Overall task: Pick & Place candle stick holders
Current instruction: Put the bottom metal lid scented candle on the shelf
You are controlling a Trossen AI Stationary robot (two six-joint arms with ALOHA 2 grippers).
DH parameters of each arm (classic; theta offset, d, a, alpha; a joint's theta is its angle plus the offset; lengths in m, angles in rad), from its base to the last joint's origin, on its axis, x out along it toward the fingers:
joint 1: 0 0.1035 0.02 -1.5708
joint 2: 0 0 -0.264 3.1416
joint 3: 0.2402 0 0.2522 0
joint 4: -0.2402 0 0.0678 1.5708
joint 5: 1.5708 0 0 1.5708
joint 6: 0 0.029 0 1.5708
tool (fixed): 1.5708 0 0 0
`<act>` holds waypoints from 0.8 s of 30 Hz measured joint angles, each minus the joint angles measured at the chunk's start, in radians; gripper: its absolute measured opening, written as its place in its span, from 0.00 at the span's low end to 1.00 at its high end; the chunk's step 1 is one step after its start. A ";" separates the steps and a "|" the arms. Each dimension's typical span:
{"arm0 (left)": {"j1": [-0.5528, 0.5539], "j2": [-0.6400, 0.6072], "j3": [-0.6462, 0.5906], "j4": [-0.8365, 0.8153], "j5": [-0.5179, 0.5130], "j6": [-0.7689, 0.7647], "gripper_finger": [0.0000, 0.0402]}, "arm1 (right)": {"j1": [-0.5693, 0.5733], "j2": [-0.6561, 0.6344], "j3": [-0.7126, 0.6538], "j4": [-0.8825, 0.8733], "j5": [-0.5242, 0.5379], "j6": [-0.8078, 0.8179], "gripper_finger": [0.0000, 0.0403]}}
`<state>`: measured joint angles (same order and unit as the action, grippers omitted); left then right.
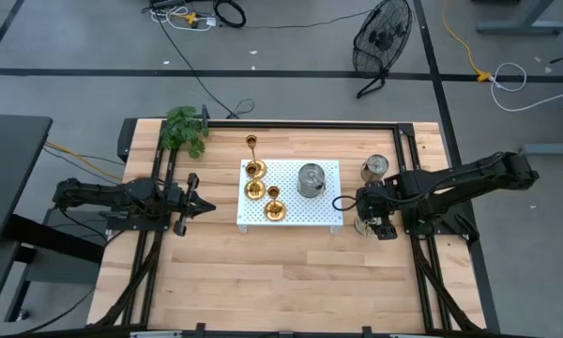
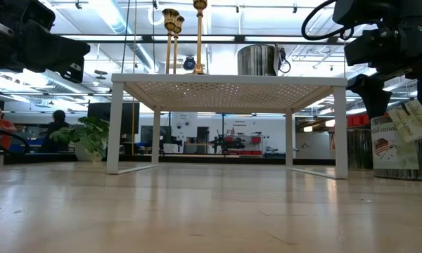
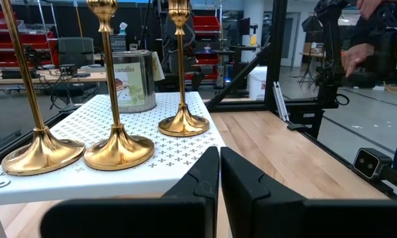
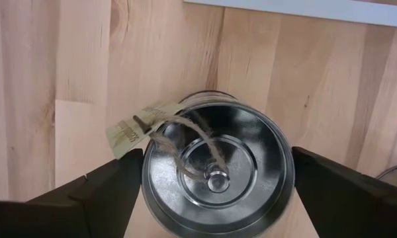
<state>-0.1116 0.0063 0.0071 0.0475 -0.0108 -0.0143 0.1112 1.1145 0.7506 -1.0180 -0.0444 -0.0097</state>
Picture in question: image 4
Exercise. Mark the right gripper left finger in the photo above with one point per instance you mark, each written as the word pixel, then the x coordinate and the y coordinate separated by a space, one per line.
pixel 69 211

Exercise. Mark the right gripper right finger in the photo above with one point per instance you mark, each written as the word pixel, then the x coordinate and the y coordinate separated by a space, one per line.
pixel 350 205

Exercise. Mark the white perforated riser shelf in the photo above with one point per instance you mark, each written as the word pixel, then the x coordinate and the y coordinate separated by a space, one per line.
pixel 317 13

